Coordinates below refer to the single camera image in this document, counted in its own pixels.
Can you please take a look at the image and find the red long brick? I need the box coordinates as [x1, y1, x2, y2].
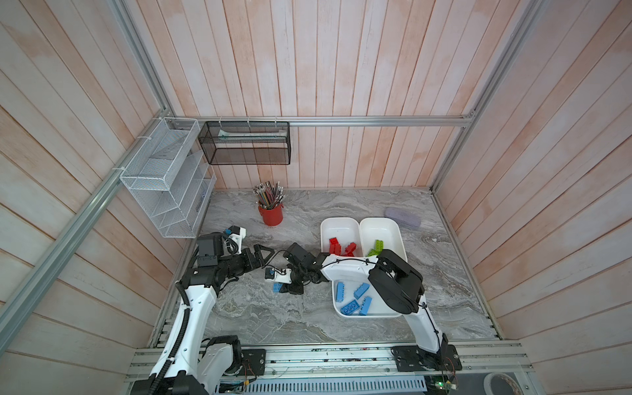
[329, 238, 342, 255]

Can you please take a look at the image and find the blue long brick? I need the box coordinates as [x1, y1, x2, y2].
[335, 281, 345, 303]

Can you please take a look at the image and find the blue brick top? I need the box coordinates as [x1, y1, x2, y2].
[353, 283, 370, 300]

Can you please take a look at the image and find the green brick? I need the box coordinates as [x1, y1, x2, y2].
[366, 240, 384, 257]

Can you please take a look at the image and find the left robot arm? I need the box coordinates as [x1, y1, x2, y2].
[130, 227, 276, 394]

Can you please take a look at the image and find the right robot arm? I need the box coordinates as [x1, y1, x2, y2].
[283, 244, 449, 370]

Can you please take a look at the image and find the red pencil cup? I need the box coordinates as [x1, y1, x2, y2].
[258, 204, 283, 226]

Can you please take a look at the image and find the bundle of pencils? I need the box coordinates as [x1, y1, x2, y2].
[253, 182, 285, 210]

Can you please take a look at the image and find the white bin front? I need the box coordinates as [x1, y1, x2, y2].
[332, 280, 401, 319]

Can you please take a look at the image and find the white bin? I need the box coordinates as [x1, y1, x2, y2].
[359, 217, 408, 261]
[320, 217, 363, 257]
[332, 280, 401, 319]

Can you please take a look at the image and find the white bin rear left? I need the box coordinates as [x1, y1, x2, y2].
[320, 217, 363, 257]

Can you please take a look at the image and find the white bin rear right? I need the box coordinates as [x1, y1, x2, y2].
[359, 217, 408, 261]

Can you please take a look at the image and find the black mesh basket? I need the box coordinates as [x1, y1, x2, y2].
[198, 120, 292, 166]

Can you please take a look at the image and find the tape roll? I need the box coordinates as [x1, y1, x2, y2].
[483, 373, 523, 395]

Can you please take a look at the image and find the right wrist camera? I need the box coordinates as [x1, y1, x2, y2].
[264, 267, 292, 284]

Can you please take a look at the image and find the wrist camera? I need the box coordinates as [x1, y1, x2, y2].
[264, 267, 292, 284]
[224, 225, 247, 255]

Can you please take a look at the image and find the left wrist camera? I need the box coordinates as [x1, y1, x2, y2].
[224, 225, 247, 255]

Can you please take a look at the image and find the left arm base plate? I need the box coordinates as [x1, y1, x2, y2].
[235, 348, 267, 379]

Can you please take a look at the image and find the white wire mesh shelf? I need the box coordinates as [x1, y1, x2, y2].
[120, 118, 217, 239]

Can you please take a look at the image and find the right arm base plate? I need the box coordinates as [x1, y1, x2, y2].
[391, 343, 462, 372]

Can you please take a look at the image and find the black corrugated cable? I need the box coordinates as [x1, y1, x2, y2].
[147, 280, 194, 395]

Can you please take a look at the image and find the aluminium front rail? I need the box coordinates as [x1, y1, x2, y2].
[125, 340, 534, 383]

